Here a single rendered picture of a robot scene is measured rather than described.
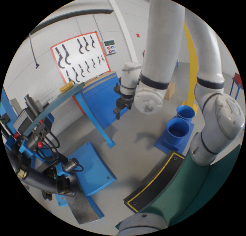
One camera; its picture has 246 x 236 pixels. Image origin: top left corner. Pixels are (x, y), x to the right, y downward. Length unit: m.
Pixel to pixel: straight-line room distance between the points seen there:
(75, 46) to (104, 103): 1.96
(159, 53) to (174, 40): 0.05
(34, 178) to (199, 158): 1.22
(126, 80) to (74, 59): 2.25
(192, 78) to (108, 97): 1.57
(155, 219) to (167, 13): 0.56
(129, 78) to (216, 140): 0.43
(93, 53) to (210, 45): 2.62
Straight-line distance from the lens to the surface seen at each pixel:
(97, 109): 1.45
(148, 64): 0.20
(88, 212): 1.29
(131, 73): 0.36
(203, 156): 0.42
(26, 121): 0.83
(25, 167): 0.81
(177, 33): 0.21
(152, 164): 1.15
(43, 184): 1.08
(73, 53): 2.59
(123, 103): 0.43
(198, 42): 0.39
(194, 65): 1.55
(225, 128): 0.30
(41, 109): 0.73
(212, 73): 0.39
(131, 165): 1.17
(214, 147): 0.36
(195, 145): 0.43
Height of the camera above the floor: 1.12
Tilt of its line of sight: 37 degrees down
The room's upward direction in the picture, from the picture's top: 21 degrees counter-clockwise
